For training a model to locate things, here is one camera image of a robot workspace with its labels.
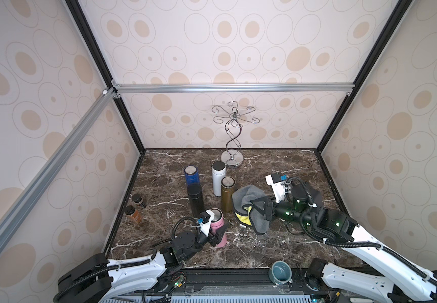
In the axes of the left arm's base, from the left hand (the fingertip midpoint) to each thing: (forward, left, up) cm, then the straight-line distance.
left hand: (227, 220), depth 74 cm
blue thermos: (+18, +16, +6) cm, 25 cm away
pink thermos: (-3, +4, +7) cm, 8 cm away
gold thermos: (+12, 0, +4) cm, 13 cm away
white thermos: (+20, +4, +5) cm, 21 cm away
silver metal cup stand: (+45, -4, -13) cm, 47 cm away
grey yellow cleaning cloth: (-3, -6, +14) cm, 15 cm away
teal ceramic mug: (-16, -22, -15) cm, 31 cm away
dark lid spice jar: (+12, +41, -7) cm, 43 cm away
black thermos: (+10, +13, +6) cm, 17 cm away
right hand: (+2, -10, +14) cm, 17 cm away
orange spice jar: (+6, +41, -9) cm, 43 cm away
